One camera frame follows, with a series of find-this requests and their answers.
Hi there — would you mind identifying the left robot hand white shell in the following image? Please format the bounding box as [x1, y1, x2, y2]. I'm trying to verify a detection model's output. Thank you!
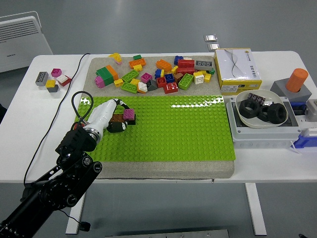
[85, 98, 136, 134]

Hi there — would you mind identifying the light pink building brick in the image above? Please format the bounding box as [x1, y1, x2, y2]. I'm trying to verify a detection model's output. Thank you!
[94, 75, 106, 89]

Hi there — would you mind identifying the lime brick with round holes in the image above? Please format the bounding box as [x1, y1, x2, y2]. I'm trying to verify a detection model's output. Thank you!
[120, 69, 140, 83]
[120, 81, 138, 94]
[177, 73, 194, 91]

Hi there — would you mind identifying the dark green building brick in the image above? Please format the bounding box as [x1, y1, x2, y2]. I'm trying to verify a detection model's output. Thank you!
[96, 66, 115, 86]

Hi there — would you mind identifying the orange building brick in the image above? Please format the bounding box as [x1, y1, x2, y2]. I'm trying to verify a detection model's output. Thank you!
[106, 64, 120, 81]
[156, 59, 173, 73]
[128, 59, 147, 69]

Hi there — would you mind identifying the white and orange brick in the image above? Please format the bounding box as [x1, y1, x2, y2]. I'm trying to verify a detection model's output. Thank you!
[137, 81, 149, 94]

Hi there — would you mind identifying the grey sloped brick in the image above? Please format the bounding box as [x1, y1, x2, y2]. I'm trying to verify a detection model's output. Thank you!
[146, 79, 159, 92]

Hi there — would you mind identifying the green studded baseplate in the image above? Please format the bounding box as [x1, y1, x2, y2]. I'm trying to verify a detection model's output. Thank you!
[75, 95, 236, 162]

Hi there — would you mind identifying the grey brick with round holes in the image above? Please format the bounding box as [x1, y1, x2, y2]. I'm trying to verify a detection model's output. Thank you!
[35, 71, 50, 87]
[194, 60, 214, 71]

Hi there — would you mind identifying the glossy red building brick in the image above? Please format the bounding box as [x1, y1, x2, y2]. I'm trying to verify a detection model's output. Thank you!
[163, 82, 179, 94]

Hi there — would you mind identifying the large red building brick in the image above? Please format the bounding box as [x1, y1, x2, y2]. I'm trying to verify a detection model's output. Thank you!
[176, 66, 196, 75]
[177, 59, 195, 69]

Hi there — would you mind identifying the white panel heater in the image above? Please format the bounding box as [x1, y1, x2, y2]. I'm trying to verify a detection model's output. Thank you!
[0, 11, 54, 74]

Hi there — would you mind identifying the white table leg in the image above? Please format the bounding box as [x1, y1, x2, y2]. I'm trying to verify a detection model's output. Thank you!
[244, 183, 267, 236]
[65, 193, 86, 235]

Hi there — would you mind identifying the white and yellow cardboard box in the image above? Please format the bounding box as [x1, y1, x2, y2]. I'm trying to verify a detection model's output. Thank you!
[213, 48, 263, 95]

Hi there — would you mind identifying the large black hex nut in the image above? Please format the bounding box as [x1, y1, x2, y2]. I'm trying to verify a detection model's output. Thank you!
[239, 100, 261, 119]
[266, 103, 288, 124]

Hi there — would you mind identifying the white bowl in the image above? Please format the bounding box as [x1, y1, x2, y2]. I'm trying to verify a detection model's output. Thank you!
[234, 89, 290, 129]

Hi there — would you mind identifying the purple circuit board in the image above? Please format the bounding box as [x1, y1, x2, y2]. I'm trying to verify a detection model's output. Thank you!
[247, 92, 266, 106]

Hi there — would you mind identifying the small black hex nut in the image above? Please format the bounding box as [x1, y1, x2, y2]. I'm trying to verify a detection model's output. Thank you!
[257, 105, 270, 122]

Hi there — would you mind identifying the light grey junction box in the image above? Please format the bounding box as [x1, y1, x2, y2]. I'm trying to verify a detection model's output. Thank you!
[225, 95, 302, 149]

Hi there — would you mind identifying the grey block with hole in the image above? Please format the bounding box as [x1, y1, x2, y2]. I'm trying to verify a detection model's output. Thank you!
[269, 78, 313, 104]

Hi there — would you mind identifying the white zip tie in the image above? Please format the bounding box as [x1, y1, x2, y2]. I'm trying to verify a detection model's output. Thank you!
[288, 140, 303, 155]

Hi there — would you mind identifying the blue and black part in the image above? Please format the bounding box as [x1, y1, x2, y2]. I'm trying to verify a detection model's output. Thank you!
[290, 101, 308, 116]

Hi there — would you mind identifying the orange cylinder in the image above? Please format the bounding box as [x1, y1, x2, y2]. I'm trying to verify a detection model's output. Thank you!
[285, 68, 309, 94]

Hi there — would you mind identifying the grey connector box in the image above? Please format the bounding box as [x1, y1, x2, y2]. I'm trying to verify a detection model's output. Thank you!
[304, 99, 317, 122]

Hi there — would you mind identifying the thin black cable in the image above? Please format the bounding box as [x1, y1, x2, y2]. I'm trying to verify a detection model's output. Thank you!
[23, 53, 91, 185]

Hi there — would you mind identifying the black floor plug with cord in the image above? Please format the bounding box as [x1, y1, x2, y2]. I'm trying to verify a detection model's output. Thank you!
[59, 210, 91, 231]

